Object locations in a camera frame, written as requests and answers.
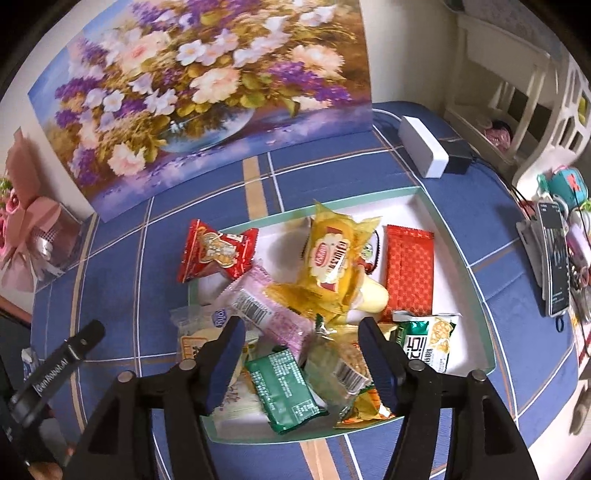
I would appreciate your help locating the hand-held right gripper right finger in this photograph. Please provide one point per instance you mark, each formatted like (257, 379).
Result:
(378, 369)

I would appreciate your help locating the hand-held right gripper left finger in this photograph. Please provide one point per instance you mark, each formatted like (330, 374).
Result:
(226, 364)

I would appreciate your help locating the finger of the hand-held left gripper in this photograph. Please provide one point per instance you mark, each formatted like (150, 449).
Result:
(90, 334)

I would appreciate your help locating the clear packet round pastry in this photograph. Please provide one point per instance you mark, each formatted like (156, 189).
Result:
(337, 364)

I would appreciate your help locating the clear packet round biscuit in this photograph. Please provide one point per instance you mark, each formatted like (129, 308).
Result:
(196, 330)

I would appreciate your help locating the green white cracker packet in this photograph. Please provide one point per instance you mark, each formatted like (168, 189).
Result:
(429, 337)

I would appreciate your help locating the dark green snack packet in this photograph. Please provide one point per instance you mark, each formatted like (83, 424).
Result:
(286, 392)

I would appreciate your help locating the pink packet with barcode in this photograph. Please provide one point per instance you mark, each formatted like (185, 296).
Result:
(272, 309)

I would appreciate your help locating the clear packet pale yellow cake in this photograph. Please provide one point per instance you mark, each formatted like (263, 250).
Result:
(374, 295)

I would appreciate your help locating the red gold-patterned snack packet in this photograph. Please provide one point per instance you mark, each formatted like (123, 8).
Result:
(408, 272)

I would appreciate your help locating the shallow teal cardboard box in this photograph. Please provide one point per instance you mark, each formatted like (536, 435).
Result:
(461, 295)

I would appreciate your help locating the red packet with gold figure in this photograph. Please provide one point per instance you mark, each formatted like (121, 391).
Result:
(214, 251)

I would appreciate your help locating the red and white snack packet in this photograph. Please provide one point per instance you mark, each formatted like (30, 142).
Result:
(371, 254)

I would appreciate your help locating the yellow packet with red label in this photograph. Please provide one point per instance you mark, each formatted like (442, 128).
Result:
(330, 258)

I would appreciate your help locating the person's left hand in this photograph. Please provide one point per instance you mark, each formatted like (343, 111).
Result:
(46, 473)

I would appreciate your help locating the blue white tissue packet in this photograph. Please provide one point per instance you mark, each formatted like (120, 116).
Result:
(30, 364)

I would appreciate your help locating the pink wrapped flower bouquet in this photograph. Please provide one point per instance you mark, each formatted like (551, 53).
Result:
(32, 240)

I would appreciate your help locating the white phone stand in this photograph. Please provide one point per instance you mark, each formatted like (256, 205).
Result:
(531, 249)

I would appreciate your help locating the black smartphone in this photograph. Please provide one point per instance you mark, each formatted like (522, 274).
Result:
(554, 261)

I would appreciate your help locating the beige slipper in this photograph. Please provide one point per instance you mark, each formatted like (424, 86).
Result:
(581, 413)

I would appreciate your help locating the black power adapter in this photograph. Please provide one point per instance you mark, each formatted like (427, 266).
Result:
(459, 157)

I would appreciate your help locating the white power strip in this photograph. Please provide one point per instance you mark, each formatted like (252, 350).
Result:
(422, 145)

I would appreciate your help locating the pink white small case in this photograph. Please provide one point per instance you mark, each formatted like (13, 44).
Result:
(579, 244)

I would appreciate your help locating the flower painting poster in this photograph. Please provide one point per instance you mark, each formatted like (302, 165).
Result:
(198, 101)

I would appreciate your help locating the pink item under chair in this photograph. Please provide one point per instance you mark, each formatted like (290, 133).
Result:
(497, 135)

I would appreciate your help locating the teal toy case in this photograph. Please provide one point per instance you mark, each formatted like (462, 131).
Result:
(568, 184)

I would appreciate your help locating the white wooden chair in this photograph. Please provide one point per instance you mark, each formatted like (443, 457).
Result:
(521, 83)

